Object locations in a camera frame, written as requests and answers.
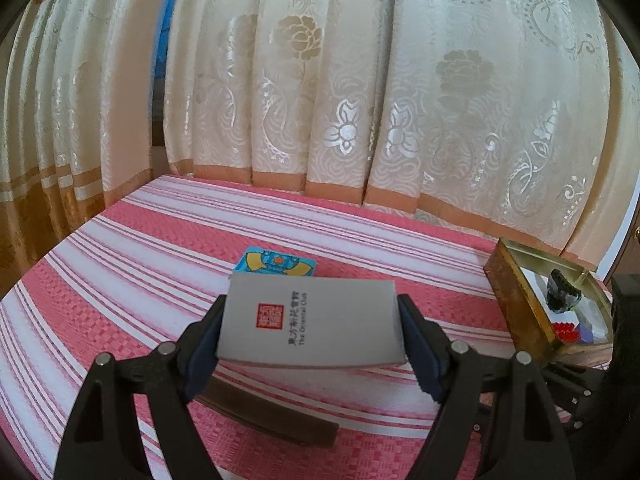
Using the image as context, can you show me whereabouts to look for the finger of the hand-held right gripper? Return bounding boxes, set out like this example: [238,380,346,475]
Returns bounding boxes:
[542,362,613,413]

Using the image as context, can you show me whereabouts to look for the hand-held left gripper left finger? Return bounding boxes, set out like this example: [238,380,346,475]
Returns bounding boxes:
[52,295,231,480]

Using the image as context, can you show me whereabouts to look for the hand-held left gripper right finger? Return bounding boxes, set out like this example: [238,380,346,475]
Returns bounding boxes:
[397,294,573,480]

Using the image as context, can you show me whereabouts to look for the black silver hair claw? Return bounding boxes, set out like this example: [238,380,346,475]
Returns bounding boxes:
[545,269,584,314]

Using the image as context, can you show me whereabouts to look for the gold metal tin box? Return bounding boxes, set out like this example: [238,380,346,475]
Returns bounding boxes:
[483,238,616,362]

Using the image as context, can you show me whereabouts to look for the white cardboard box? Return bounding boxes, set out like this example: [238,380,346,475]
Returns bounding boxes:
[216,272,407,368]

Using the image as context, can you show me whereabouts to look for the pink white striped blanket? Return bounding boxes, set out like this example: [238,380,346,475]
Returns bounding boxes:
[0,175,616,480]

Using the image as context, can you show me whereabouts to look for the teal patterned box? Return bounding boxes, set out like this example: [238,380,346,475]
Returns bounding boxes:
[235,247,317,280]

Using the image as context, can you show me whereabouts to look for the cream floral curtain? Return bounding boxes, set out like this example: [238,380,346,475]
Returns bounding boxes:
[161,0,638,273]
[0,0,172,301]

